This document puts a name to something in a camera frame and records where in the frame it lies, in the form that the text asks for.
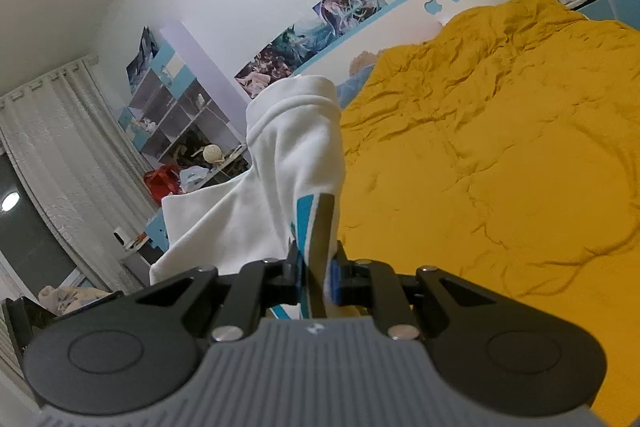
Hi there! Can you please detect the beige plush toy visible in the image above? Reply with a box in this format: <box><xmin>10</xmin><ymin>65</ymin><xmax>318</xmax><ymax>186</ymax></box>
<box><xmin>348</xmin><ymin>49</ymin><xmax>384</xmax><ymax>76</ymax></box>

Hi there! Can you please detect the blue nightstand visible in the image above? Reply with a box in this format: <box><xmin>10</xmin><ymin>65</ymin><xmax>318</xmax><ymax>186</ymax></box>
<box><xmin>550</xmin><ymin>0</ymin><xmax>617</xmax><ymax>22</ymax></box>

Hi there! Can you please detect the white desk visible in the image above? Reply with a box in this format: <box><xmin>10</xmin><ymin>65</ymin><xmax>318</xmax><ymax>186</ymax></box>
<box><xmin>120</xmin><ymin>211</ymin><xmax>169</xmax><ymax>279</ymax></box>

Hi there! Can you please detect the teal figure wall poster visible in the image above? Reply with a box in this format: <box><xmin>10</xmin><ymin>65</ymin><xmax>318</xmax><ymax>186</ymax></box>
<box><xmin>271</xmin><ymin>19</ymin><xmax>347</xmax><ymax>68</ymax></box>

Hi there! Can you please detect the white and blue bookshelf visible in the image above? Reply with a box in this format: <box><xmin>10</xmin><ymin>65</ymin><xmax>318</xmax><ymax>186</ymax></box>
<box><xmin>117</xmin><ymin>19</ymin><xmax>252</xmax><ymax>188</ymax></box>

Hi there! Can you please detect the purple figure wall poster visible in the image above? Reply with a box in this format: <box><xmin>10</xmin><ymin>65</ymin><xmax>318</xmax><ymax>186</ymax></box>
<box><xmin>313</xmin><ymin>0</ymin><xmax>389</xmax><ymax>38</ymax></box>

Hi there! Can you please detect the white garment with blue stripe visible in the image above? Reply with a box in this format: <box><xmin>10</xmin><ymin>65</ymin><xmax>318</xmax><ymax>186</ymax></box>
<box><xmin>148</xmin><ymin>74</ymin><xmax>347</xmax><ymax>321</ymax></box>

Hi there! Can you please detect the blue pillow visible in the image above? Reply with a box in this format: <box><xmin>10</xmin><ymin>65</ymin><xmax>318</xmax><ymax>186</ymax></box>
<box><xmin>335</xmin><ymin>66</ymin><xmax>377</xmax><ymax>110</ymax></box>

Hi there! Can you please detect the pink figure wall poster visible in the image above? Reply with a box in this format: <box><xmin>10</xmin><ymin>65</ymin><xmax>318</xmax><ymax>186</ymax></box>
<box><xmin>234</xmin><ymin>49</ymin><xmax>297</xmax><ymax>100</ymax></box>

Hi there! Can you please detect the yellow blanket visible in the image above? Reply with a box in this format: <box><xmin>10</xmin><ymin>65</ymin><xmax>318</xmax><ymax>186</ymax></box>
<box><xmin>334</xmin><ymin>0</ymin><xmax>640</xmax><ymax>427</ymax></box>

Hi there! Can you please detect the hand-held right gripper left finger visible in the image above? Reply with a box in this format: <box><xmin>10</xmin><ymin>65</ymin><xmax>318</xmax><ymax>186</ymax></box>
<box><xmin>135</xmin><ymin>241</ymin><xmax>306</xmax><ymax>344</ymax></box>

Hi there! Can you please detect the beige cloth pile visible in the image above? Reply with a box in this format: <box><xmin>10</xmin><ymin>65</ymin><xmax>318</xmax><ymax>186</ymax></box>
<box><xmin>38</xmin><ymin>285</ymin><xmax>114</xmax><ymax>316</ymax></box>

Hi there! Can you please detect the white curtain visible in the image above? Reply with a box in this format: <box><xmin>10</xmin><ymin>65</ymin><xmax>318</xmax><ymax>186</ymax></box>
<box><xmin>0</xmin><ymin>56</ymin><xmax>162</xmax><ymax>385</ymax></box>

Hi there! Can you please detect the white and blue headboard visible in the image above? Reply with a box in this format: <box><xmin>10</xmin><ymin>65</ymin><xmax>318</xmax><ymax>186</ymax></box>
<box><xmin>291</xmin><ymin>0</ymin><xmax>519</xmax><ymax>75</ymax></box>

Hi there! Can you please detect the red bag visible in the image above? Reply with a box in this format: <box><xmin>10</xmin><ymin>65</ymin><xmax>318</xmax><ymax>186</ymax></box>
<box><xmin>143</xmin><ymin>165</ymin><xmax>182</xmax><ymax>201</ymax></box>

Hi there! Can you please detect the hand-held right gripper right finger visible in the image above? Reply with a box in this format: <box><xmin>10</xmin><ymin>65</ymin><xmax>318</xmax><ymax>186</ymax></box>
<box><xmin>327</xmin><ymin>240</ymin><xmax>482</xmax><ymax>342</ymax></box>

